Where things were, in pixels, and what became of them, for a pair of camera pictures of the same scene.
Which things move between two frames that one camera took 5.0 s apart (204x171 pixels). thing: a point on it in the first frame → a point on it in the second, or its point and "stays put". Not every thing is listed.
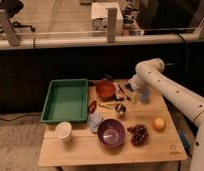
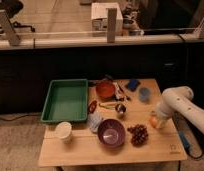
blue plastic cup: (144, 95) stays put
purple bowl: (111, 132) stays put
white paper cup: (63, 130) stays put
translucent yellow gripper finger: (135, 99) → (161, 123)
